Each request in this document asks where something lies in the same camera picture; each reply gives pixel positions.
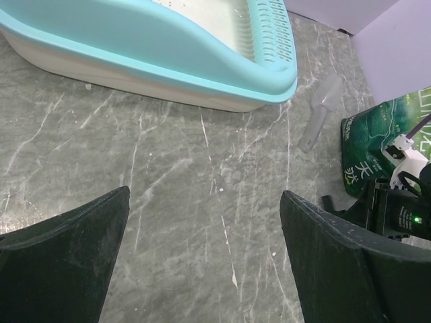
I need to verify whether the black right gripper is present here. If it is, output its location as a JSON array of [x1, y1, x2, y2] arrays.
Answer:
[[322, 179, 430, 241]]

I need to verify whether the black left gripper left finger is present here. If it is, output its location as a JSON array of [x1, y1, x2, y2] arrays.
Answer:
[[1, 186, 130, 322]]

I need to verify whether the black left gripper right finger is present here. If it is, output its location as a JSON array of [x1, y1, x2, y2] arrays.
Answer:
[[279, 190, 430, 322]]

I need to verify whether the green litter bag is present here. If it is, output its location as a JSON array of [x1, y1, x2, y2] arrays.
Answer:
[[341, 87, 430, 198]]

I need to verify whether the clear plastic scoop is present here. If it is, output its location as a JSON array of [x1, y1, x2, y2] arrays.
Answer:
[[298, 73, 343, 153]]

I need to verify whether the teal and white litter box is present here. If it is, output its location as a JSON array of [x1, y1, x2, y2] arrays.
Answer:
[[1, 1, 298, 112]]

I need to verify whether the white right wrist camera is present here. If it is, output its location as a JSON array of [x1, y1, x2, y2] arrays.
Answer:
[[382, 134, 429, 190]]

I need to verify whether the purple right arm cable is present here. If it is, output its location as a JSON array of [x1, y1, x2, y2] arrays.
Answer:
[[406, 109, 431, 139]]

